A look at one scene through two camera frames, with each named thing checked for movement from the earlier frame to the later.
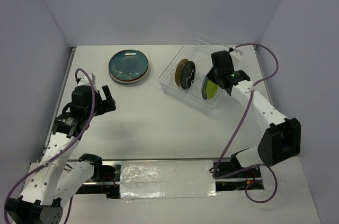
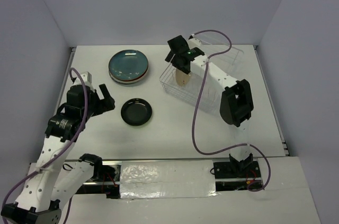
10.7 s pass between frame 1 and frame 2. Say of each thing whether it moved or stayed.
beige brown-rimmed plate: stayed
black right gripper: moved
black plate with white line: moved
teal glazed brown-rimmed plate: stayed
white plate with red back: stayed
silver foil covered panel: stayed
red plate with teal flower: moved
